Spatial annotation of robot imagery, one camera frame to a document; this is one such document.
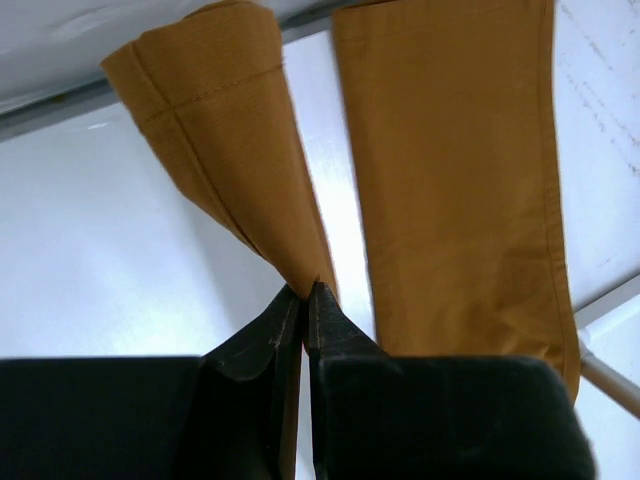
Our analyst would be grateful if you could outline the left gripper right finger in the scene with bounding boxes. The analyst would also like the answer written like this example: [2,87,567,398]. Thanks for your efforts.
[308,283,595,479]

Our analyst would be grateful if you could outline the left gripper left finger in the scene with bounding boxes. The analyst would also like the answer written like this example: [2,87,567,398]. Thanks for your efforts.
[177,286,301,479]

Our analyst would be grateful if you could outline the brown trousers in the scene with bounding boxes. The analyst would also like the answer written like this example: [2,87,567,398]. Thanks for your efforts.
[101,1,581,397]

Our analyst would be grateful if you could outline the silver white clothes rack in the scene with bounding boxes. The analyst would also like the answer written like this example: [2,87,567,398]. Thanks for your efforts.
[575,277,639,417]

